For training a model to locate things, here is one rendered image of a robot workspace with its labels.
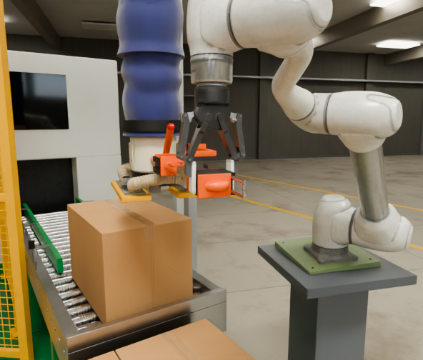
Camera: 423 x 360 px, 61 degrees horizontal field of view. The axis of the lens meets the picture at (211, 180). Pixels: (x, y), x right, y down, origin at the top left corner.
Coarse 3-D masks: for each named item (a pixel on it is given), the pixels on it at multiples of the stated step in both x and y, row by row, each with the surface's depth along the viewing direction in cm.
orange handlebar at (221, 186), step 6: (198, 150) 163; (204, 150) 155; (210, 150) 150; (198, 156) 145; (180, 162) 102; (168, 168) 102; (174, 168) 97; (174, 174) 98; (210, 186) 74; (216, 186) 74; (222, 186) 74; (228, 186) 75
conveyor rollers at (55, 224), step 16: (48, 224) 293; (64, 224) 292; (64, 240) 258; (48, 256) 227; (64, 256) 224; (48, 272) 202; (64, 272) 199; (64, 288) 182; (64, 304) 165; (80, 304) 169; (80, 320) 152; (96, 320) 156
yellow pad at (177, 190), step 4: (168, 184) 138; (172, 184) 136; (176, 184) 136; (172, 188) 131; (176, 188) 129; (180, 188) 128; (172, 192) 130; (176, 192) 124; (180, 192) 123; (184, 192) 124; (188, 192) 124; (176, 196) 125; (180, 196) 123; (184, 196) 123; (188, 196) 124; (192, 196) 124; (196, 196) 125
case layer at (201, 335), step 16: (160, 336) 140; (176, 336) 140; (192, 336) 140; (208, 336) 140; (224, 336) 140; (112, 352) 130; (128, 352) 130; (144, 352) 130; (160, 352) 130; (176, 352) 130; (192, 352) 130; (208, 352) 130; (224, 352) 130; (240, 352) 130
